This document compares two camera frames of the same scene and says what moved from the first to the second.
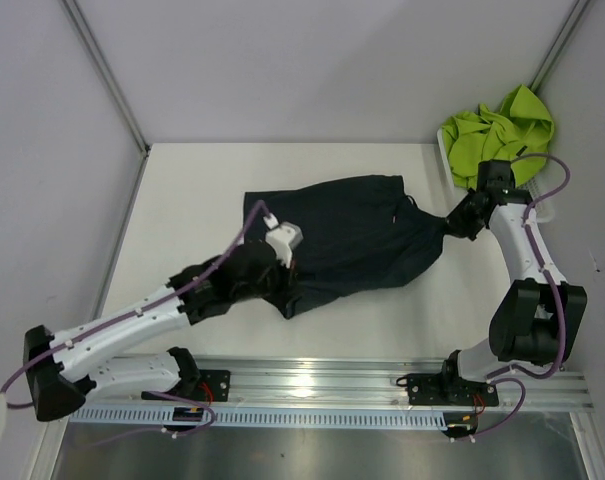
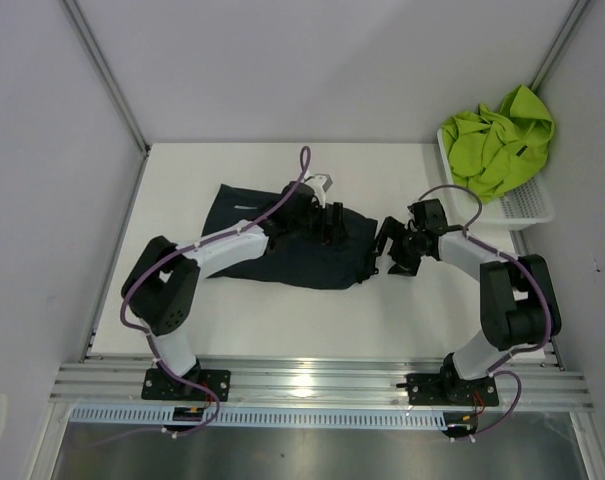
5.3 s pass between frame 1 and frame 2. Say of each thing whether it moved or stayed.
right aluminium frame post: stayed
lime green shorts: stayed
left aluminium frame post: stayed
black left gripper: moved
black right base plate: stayed
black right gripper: moved
